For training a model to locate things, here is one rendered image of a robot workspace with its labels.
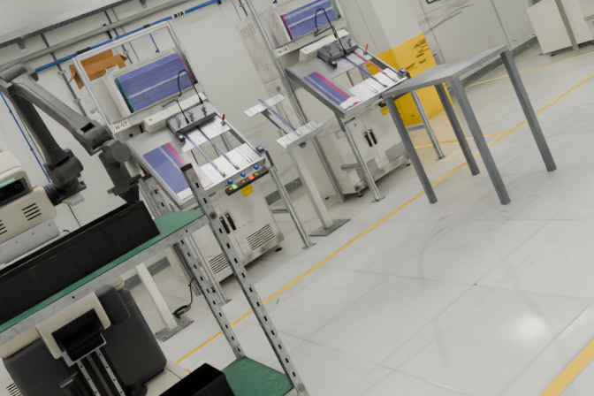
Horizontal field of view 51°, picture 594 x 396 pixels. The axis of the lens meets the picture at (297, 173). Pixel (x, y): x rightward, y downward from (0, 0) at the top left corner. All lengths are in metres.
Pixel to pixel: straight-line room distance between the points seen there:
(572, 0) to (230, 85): 3.78
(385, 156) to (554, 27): 3.16
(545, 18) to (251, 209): 4.46
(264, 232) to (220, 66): 2.36
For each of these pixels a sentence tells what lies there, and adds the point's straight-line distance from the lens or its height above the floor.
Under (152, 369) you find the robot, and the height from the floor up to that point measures 0.33.
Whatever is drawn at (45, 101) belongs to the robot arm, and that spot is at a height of 1.44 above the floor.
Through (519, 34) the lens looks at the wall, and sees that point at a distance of 9.24.
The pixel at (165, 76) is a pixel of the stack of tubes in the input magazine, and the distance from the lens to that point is 4.62.
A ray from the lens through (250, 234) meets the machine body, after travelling 4.59.
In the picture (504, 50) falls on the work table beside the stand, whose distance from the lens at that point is 3.78.
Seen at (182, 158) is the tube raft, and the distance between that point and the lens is 4.32.
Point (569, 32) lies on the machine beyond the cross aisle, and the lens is 7.60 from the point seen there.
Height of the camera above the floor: 1.23
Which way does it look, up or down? 9 degrees down
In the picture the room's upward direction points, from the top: 26 degrees counter-clockwise
